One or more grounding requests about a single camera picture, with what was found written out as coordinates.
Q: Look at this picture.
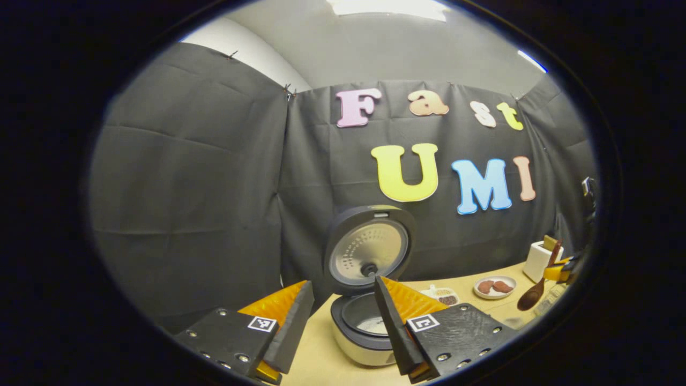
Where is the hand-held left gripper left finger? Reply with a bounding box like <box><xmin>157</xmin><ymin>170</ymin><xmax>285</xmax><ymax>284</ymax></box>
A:
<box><xmin>174</xmin><ymin>280</ymin><xmax>315</xmax><ymax>385</ymax></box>

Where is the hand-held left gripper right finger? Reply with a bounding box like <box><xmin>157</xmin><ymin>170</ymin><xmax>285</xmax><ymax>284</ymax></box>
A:
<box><xmin>374</xmin><ymin>276</ymin><xmax>518</xmax><ymax>384</ymax></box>

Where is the metal wire chopstick holder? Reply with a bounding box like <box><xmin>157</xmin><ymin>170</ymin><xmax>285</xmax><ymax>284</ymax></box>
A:
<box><xmin>536</xmin><ymin>284</ymin><xmax>569</xmax><ymax>317</ymax></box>

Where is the brown wooden spoon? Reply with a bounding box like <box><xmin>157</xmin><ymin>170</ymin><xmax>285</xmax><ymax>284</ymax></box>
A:
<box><xmin>517</xmin><ymin>240</ymin><xmax>562</xmax><ymax>311</ymax></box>

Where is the dark lidded rice cooker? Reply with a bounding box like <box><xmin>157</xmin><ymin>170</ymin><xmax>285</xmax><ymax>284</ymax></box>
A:
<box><xmin>323</xmin><ymin>204</ymin><xmax>417</xmax><ymax>367</ymax></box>

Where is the white toaster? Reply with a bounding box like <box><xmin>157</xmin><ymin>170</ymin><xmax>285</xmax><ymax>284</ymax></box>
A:
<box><xmin>524</xmin><ymin>241</ymin><xmax>563</xmax><ymax>283</ymax></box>

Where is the white divided grain dish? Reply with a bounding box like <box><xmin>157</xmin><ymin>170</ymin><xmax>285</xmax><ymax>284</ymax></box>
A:
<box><xmin>421</xmin><ymin>285</ymin><xmax>460</xmax><ymax>307</ymax></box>

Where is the white round plate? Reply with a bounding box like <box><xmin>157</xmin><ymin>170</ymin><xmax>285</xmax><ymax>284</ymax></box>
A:
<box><xmin>473</xmin><ymin>276</ymin><xmax>517</xmax><ymax>300</ymax></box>

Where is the black backdrop cloth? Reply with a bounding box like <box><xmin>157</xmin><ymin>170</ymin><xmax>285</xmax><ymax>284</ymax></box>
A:
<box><xmin>88</xmin><ymin>43</ymin><xmax>598</xmax><ymax>333</ymax></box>

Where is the large ceiling light panel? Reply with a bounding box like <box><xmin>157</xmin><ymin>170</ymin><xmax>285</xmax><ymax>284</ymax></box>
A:
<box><xmin>327</xmin><ymin>0</ymin><xmax>448</xmax><ymax>22</ymax></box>

